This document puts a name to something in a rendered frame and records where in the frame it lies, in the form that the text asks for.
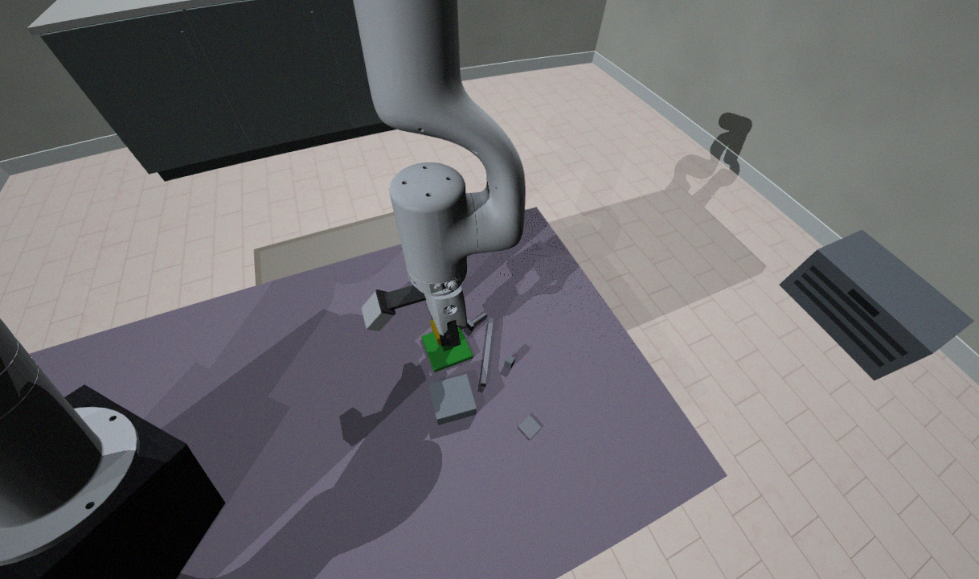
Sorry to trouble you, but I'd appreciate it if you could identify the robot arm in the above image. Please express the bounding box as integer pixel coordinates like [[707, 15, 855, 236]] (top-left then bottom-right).
[[0, 0, 526, 566]]

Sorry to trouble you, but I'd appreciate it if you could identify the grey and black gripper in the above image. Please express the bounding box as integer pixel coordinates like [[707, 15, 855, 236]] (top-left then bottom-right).
[[420, 284, 467, 347]]

